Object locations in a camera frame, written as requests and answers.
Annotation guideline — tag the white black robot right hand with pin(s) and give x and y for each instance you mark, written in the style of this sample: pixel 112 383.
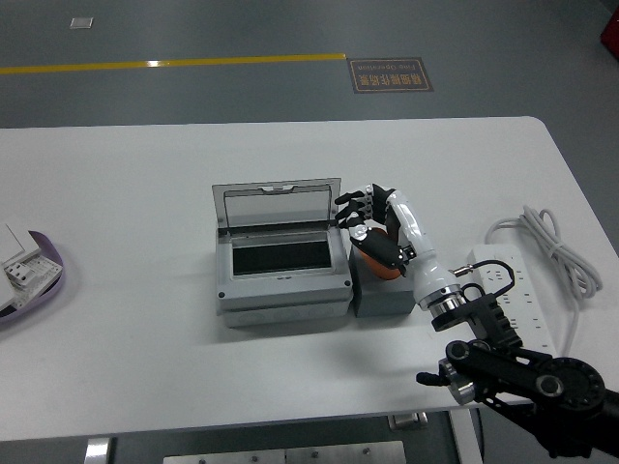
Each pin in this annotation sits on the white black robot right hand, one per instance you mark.
pixel 425 270

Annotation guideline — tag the orange cylinder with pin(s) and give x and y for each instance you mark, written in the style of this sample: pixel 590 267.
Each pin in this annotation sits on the orange cylinder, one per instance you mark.
pixel 383 273

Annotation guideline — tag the grey enclosure box clear lid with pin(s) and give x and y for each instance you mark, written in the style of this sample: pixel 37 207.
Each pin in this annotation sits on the grey enclosure box clear lid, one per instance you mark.
pixel 283 295

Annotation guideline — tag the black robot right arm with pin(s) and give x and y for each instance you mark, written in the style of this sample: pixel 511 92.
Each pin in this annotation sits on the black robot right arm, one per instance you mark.
pixel 551 384

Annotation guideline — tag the grey cube with round hole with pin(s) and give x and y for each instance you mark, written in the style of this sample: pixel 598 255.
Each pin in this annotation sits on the grey cube with round hole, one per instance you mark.
pixel 382 300

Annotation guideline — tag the white power strip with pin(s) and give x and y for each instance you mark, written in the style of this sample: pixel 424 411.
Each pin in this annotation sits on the white power strip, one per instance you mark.
pixel 529 290

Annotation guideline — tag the white table leg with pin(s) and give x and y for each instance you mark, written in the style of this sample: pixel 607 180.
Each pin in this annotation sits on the white table leg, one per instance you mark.
pixel 465 437
pixel 98 452

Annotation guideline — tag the red object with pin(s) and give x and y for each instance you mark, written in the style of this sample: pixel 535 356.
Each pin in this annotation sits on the red object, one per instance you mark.
pixel 611 31

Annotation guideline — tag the purple tray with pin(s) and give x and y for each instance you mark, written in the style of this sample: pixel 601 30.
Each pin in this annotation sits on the purple tray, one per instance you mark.
pixel 48 244

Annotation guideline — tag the white perforated socket panel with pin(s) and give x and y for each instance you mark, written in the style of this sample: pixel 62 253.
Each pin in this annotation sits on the white perforated socket panel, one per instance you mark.
pixel 43 270

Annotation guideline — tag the small silver floor plate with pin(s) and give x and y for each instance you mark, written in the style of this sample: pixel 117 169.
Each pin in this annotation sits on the small silver floor plate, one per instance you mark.
pixel 81 23

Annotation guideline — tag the silver table bracket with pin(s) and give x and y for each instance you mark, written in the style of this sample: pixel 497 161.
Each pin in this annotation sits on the silver table bracket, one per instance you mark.
pixel 408 420

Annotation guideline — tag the grey metal base plate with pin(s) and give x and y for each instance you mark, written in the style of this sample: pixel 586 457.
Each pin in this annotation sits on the grey metal base plate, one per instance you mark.
pixel 285 455

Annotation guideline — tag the small white switch module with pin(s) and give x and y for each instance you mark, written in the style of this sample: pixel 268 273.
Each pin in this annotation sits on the small white switch module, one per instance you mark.
pixel 18 274

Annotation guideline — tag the white switch plate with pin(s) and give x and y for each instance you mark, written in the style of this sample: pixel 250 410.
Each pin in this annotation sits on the white switch plate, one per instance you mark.
pixel 9 241

